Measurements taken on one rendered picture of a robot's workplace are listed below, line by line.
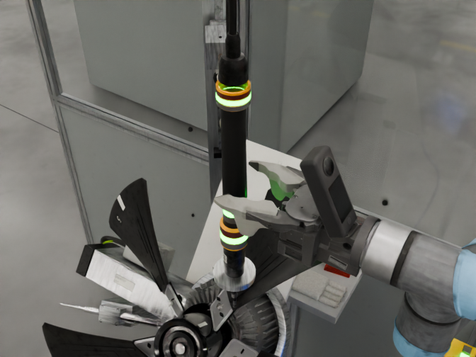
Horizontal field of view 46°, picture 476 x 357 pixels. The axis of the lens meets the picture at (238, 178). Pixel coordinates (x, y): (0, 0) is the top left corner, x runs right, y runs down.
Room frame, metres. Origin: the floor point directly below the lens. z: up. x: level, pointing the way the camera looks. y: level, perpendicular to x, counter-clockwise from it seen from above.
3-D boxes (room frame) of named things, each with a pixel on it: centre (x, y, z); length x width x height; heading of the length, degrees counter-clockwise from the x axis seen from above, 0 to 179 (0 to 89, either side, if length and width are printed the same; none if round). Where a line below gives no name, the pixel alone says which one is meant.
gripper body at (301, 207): (0.52, -0.12, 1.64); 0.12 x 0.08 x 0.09; 58
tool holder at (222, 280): (0.60, 0.01, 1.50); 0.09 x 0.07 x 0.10; 3
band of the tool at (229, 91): (0.59, 0.01, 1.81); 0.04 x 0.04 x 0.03
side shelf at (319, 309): (1.12, -0.18, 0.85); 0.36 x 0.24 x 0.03; 58
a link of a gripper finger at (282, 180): (0.61, -0.06, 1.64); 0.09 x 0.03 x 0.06; 37
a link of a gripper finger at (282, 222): (0.52, -0.06, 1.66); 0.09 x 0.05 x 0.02; 80
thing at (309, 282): (1.02, -0.24, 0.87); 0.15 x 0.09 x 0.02; 59
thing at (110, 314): (0.78, 0.30, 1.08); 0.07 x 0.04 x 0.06; 69
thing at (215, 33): (1.22, 0.04, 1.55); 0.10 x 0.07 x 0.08; 3
